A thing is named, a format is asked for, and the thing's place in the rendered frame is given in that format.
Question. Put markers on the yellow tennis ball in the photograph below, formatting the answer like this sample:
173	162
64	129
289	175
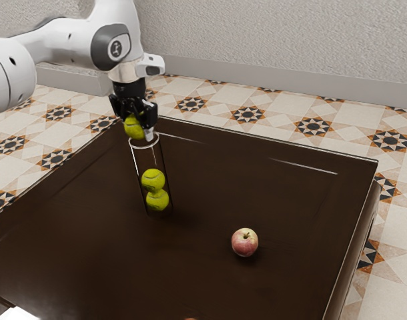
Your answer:
157	200
133	128
153	180

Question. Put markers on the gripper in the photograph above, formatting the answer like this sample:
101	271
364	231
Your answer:
128	91

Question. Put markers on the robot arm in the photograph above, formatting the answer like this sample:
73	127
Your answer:
56	40

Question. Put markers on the red apple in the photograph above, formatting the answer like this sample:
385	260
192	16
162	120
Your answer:
244	242

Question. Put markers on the clear tennis ball tube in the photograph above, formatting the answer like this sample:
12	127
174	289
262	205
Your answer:
150	160

